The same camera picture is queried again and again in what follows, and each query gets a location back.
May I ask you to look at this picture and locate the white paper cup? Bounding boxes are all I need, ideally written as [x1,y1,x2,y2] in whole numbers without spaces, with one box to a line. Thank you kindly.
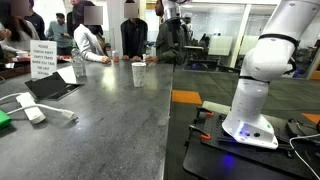
[132,62,146,87]

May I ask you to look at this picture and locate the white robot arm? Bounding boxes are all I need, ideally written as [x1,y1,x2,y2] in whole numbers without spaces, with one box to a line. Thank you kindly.
[222,0,320,149]

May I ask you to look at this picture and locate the person in dark green jacket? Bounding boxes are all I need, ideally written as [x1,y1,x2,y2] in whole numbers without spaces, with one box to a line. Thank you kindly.
[145,0,186,65]

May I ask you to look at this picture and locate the person in black jacket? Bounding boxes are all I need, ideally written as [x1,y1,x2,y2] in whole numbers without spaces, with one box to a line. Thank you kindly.
[120,18,148,60]

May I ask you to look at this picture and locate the clear plastic water bottle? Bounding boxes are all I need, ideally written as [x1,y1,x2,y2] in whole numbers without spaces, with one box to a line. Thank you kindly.
[71,48,86,77]

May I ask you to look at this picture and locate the person in white hoodie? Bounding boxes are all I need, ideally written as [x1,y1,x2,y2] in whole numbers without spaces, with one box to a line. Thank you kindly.
[72,1,111,64]

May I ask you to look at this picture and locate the black tablet device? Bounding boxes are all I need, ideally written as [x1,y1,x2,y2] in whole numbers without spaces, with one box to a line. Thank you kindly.
[25,72,82,101]

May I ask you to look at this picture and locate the person in teal shirt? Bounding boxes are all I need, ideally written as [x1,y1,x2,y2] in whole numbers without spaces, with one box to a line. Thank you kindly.
[46,13,73,56]

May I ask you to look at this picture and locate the white printed sign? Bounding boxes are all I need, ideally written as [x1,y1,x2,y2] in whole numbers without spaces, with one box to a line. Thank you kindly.
[30,40,57,79]

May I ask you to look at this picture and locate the white power strip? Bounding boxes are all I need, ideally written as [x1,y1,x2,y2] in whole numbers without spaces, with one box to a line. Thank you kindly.
[16,92,45,124]

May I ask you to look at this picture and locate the person at far left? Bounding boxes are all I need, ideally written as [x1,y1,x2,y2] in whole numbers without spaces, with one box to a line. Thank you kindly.
[0,0,39,52]

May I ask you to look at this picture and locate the green object at edge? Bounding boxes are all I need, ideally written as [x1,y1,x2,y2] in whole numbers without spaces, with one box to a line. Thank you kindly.
[0,110,11,129]

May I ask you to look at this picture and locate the orange-handled clamp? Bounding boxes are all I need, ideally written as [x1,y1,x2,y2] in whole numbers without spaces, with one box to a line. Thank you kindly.
[189,125,211,140]

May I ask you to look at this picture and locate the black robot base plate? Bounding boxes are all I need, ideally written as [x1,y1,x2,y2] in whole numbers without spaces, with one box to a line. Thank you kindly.
[183,107,316,180]

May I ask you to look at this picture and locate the white cable with plug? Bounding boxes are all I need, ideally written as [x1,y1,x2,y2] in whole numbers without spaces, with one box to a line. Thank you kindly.
[0,92,79,122]

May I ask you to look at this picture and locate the white cable on base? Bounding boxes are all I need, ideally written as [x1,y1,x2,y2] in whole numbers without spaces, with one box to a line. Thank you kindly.
[289,133,320,180]

